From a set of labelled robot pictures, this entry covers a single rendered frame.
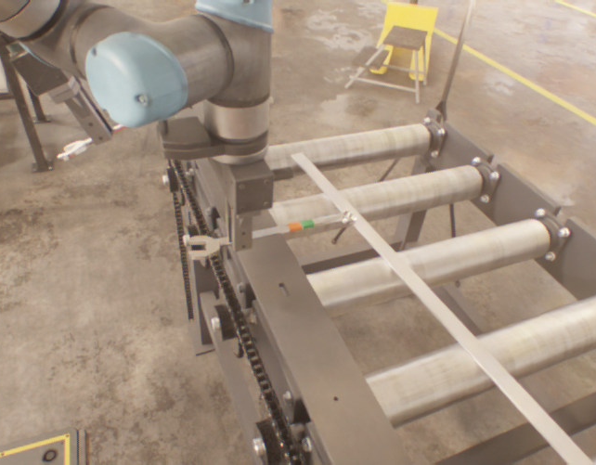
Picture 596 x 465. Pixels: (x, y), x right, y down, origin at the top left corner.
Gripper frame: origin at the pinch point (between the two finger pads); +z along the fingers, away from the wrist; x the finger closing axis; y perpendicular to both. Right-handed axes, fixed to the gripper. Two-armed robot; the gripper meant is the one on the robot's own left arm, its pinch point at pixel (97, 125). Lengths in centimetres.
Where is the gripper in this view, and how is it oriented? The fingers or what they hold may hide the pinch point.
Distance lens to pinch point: 78.1
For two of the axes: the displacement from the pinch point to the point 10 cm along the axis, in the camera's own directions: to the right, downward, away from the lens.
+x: -2.2, -5.5, 8.1
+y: 9.1, -4.1, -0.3
